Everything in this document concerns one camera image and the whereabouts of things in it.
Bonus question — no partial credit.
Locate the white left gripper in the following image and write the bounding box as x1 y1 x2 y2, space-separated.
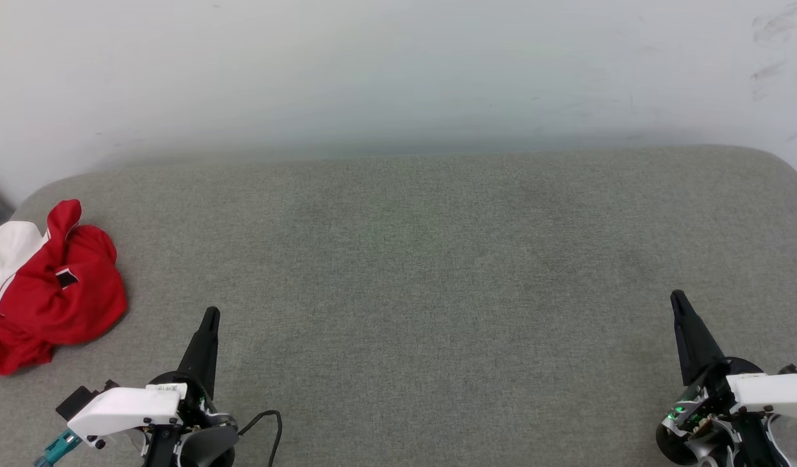
67 307 238 467

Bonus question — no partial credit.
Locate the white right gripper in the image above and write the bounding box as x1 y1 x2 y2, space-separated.
662 289 797 467

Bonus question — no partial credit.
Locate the red and white shirt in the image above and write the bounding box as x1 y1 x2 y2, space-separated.
0 199 128 377

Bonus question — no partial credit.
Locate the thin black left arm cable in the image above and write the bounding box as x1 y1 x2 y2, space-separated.
238 410 283 467

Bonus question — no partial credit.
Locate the teal left camera connector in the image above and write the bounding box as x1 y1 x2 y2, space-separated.
34 428 82 467

